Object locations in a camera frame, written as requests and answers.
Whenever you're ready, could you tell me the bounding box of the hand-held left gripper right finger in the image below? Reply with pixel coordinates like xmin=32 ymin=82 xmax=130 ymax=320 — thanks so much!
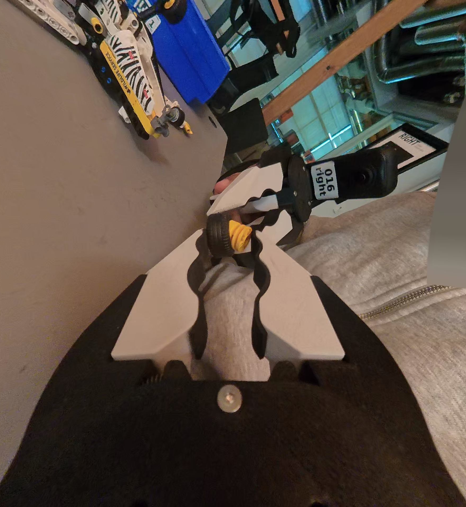
xmin=252 ymin=234 xmax=345 ymax=362

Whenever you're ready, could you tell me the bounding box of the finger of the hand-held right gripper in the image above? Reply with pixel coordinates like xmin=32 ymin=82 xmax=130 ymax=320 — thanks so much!
xmin=207 ymin=163 xmax=285 ymax=216
xmin=243 ymin=192 xmax=296 ymax=247

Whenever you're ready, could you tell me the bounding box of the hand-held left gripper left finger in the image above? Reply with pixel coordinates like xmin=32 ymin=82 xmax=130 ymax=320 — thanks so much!
xmin=111 ymin=229 xmax=208 ymax=361

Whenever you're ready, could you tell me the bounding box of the black lego tyre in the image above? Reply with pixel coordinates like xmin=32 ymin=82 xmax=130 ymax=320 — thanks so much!
xmin=205 ymin=214 xmax=234 ymax=258

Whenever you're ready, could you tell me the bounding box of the lego airplane model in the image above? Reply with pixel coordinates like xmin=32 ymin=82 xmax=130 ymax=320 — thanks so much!
xmin=7 ymin=0 xmax=194 ymax=140

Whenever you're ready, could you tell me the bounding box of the person's right hand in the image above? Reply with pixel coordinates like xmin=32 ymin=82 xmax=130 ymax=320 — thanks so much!
xmin=213 ymin=172 xmax=242 ymax=195

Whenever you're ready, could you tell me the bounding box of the black framed white sign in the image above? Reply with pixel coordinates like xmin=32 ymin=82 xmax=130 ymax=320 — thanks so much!
xmin=369 ymin=123 xmax=450 ymax=173

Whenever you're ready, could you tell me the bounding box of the black chair seat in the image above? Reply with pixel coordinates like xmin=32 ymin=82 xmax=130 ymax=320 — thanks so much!
xmin=219 ymin=99 xmax=270 ymax=156

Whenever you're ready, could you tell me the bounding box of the blue plastic bin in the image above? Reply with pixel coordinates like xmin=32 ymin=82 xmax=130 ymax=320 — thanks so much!
xmin=126 ymin=0 xmax=231 ymax=105

